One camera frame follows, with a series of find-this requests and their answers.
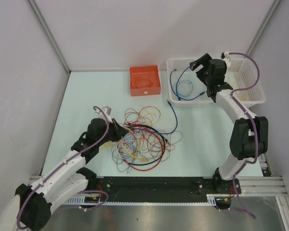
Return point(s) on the orange square box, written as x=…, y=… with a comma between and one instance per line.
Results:
x=144, y=81

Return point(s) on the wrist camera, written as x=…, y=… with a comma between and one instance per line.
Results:
x=103, y=112
x=225, y=56

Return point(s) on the right white plastic basket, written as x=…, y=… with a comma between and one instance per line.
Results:
x=243, y=74

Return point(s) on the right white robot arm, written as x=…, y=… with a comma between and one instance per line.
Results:
x=249, y=137

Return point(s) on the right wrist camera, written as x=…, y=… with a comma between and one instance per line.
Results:
x=225, y=56

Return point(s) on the white plastic basket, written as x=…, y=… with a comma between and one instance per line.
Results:
x=243, y=74
x=184, y=87

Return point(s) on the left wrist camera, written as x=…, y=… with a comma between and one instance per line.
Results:
x=103, y=112

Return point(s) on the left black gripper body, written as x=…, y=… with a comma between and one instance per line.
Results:
x=113, y=133

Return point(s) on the left white plastic basket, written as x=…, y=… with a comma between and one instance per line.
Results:
x=184, y=87

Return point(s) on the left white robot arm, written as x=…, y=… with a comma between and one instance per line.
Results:
x=39, y=200

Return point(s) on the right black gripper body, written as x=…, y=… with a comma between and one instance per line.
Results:
x=208, y=79

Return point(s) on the aluminium frame rail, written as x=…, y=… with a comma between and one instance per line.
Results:
x=262, y=186

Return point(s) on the white slotted cable duct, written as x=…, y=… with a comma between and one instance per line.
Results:
x=80, y=200

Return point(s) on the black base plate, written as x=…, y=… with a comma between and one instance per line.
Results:
x=162, y=189

